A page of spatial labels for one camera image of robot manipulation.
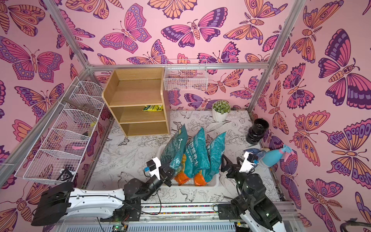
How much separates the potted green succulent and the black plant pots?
201mm

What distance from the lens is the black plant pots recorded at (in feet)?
3.02

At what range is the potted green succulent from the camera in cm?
102
